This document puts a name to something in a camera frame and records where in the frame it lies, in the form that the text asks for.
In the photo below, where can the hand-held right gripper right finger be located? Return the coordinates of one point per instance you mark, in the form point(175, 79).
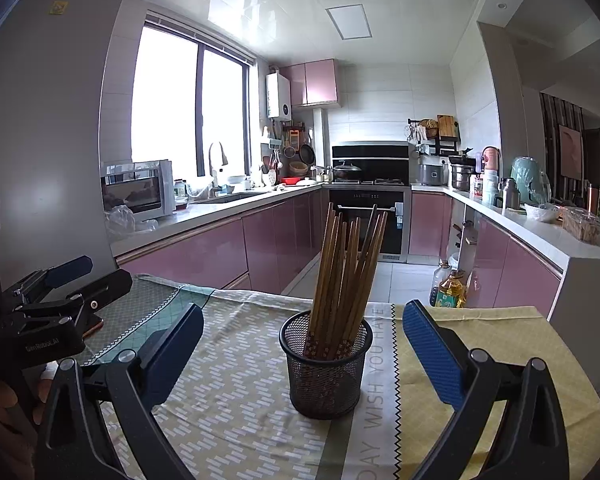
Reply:
point(432, 355)

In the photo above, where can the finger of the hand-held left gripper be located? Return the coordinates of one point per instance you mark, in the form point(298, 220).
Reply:
point(67, 269)
point(105, 287)

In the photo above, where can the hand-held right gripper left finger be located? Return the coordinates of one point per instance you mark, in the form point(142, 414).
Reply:
point(172, 355)

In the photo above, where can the black mesh utensil holder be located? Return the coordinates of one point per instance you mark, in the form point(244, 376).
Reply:
point(325, 385)

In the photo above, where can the bunch of wooden chopsticks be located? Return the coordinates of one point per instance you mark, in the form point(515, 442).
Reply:
point(330, 280)

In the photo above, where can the person's left hand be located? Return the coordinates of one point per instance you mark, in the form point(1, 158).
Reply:
point(0, 420)

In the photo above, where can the yellow cooking oil bottle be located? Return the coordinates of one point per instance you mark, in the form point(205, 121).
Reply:
point(450, 295)

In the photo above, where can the clear plastic bag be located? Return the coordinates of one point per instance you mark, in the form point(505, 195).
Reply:
point(122, 222)

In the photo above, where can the clear bottle with dark liquid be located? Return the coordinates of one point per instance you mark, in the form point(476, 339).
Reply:
point(439, 275)

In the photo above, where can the patchwork patterned tablecloth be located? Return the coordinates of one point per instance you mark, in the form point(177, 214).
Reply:
point(240, 410)

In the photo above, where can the pink base cabinet run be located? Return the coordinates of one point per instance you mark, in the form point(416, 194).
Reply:
point(190, 260)
point(510, 270)

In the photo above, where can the white microwave oven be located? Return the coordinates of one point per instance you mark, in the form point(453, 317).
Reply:
point(135, 190)

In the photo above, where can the grey refrigerator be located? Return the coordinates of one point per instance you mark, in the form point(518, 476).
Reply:
point(45, 110)

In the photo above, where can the steel kitchen faucet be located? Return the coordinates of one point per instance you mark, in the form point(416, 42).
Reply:
point(211, 165)

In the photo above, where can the black built-in oven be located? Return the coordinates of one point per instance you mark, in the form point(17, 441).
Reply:
point(382, 192)

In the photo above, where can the white thermos jug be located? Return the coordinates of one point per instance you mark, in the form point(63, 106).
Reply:
point(490, 187)

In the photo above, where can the steel thermos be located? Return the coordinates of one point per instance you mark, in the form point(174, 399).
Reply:
point(510, 195)

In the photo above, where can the steel steamer pot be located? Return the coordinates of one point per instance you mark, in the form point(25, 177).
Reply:
point(462, 177)

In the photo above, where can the silver rice cooker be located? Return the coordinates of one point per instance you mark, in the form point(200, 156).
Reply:
point(432, 175)

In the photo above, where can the large kitchen window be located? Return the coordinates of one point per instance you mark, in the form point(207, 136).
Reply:
point(165, 100)

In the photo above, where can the clear food container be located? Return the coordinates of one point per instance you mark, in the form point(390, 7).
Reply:
point(582, 225)

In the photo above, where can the teal covered appliance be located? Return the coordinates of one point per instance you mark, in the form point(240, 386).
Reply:
point(527, 177)

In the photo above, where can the black wok with lid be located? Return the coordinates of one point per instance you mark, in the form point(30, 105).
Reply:
point(347, 170)

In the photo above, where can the black range hood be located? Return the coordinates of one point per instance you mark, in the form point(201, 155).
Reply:
point(380, 157)

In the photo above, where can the pink kettle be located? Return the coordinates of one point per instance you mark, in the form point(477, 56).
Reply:
point(491, 159)

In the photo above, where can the red basin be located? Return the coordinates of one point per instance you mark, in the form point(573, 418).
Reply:
point(290, 180)

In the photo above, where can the wooden cutting board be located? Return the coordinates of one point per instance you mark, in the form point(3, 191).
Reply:
point(446, 126)

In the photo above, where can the black hanging frying pan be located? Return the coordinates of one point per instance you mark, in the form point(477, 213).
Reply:
point(306, 153)

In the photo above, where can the ceiling light panel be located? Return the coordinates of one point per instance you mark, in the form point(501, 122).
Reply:
point(349, 21)

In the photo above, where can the black wall rack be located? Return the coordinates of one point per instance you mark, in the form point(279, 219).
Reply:
point(442, 145)

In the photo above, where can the wall utensil rack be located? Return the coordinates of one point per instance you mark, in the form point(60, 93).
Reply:
point(275, 142)

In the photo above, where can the framed wall picture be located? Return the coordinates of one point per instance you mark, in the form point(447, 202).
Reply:
point(571, 152)

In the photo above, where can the white wall water heater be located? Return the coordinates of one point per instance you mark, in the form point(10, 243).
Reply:
point(278, 95)

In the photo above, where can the pink wall cabinet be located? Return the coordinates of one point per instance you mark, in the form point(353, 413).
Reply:
point(320, 82)

